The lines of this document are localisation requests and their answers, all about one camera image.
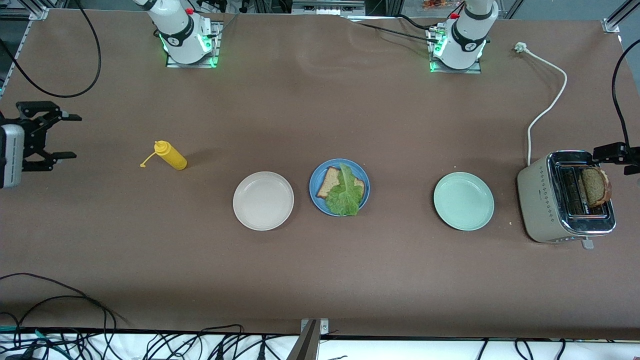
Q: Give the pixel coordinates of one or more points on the yellow squeeze bottle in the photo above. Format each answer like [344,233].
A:
[172,156]

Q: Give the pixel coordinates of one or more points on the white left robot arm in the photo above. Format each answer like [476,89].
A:
[467,35]

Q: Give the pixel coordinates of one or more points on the blue round plate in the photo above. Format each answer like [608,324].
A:
[320,204]

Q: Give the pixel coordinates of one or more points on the grey metal box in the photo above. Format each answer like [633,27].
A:
[327,7]

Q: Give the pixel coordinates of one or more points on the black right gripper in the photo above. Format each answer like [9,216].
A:
[31,136]

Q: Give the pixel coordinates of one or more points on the small metal table bracket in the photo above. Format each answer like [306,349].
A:
[325,327]

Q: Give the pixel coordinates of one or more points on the aluminium table frame rail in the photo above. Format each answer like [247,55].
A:
[39,13]

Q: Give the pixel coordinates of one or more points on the aluminium corner bracket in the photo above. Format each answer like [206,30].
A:
[612,22]

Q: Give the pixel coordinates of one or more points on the brown bread slice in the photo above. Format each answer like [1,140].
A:
[595,189]
[329,182]

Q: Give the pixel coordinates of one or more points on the green lettuce leaf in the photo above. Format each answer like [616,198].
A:
[345,197]

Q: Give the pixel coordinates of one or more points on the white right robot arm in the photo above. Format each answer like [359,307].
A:
[180,30]

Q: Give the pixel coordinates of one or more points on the grey metal post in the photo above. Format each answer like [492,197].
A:
[302,347]

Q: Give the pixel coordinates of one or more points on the green round plate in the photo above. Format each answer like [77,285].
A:
[463,201]

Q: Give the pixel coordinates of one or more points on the beige chrome toaster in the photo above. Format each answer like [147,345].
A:
[537,200]

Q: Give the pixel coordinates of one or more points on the beige round plate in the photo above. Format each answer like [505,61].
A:
[263,201]

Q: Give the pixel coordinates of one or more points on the orange packet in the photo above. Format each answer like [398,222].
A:
[435,5]

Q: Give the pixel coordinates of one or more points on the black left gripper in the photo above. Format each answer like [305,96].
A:
[613,151]

